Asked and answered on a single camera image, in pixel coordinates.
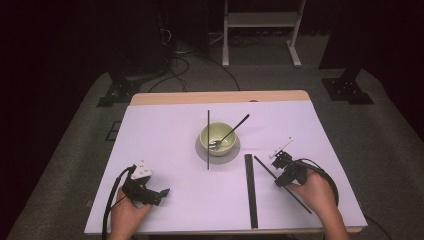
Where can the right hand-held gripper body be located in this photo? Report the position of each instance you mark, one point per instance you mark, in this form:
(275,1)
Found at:
(295,171)

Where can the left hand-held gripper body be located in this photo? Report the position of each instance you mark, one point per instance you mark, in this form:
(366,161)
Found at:
(138,190)

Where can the thin black chopstick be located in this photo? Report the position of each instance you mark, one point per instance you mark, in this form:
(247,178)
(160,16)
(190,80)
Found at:
(208,116)
(264,165)

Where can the row of black chopsticks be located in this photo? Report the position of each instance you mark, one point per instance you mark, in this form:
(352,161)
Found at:
(252,190)

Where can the person's left hand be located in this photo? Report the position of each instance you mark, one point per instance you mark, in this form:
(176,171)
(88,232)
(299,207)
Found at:
(125,218)

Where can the person's right hand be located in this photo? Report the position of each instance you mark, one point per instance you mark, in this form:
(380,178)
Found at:
(316,196)

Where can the white table mat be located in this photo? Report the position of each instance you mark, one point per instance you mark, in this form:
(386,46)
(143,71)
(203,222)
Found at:
(166,140)

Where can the grey round coaster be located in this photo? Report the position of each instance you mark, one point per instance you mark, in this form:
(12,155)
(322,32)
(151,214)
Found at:
(218,160)

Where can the metal fork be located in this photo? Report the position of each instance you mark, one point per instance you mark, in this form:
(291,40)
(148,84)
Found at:
(234,129)

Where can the pale green bowl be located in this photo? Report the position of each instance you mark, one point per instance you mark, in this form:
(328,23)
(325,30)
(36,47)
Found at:
(218,130)

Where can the wooden table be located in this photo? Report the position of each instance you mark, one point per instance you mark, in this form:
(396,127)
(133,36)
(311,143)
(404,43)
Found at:
(186,97)

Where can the black stand base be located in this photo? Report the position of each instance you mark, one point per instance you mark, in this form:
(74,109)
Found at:
(120,91)
(346,88)

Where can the white metal stand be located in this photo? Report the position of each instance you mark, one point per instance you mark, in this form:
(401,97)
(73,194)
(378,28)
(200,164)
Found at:
(260,19)

